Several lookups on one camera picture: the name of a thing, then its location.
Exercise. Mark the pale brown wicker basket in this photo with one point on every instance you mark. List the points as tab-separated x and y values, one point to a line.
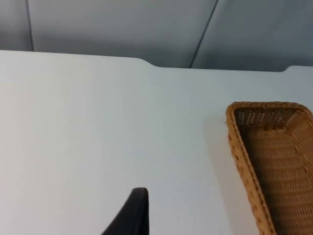
276	166

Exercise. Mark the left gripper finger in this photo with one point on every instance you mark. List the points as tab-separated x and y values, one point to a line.
135	215

